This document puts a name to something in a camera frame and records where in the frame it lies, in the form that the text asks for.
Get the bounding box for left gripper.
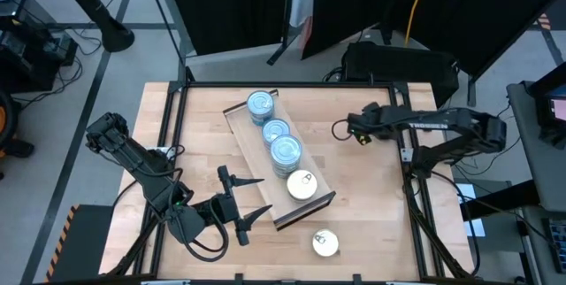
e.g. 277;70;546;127
197;166;274;247

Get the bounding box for green-label silver tuna can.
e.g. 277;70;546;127
272;163;302;180
269;134;304;169

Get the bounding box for blue and red tin can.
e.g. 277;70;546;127
286;169;318;203

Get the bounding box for red-label silver seafood can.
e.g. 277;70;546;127
261;118;292;150

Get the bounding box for silver-lid seafood can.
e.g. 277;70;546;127
246;89;276;120
249;114;275;127

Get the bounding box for black equipment case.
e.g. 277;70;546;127
342;41;461;109

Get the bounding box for can with white lid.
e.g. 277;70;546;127
311;229;340;258

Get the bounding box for black floor beam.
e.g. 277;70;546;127
459;179;540;222

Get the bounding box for hazard-striped black mat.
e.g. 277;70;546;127
42;204;115;284

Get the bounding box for grey desk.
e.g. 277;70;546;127
506;80;566;285

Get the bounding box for black monitor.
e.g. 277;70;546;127
528;61;566;149

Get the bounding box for black pole stand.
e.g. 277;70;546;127
47;0;136;54

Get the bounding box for black keyboard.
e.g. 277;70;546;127
542;217;566;275

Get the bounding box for orange and black machine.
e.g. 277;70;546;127
0;89;36;160

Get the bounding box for black equipment rack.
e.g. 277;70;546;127
0;0;80;94

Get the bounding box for wooden shelf with black frame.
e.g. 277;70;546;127
222;89;339;232

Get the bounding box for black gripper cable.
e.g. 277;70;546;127
167;167;231;263

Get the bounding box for yellow cable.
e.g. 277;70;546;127
403;0;433;48

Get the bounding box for grey metal post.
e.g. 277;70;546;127
141;0;196;83

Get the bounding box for black floor cable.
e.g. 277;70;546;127
12;32;105;109

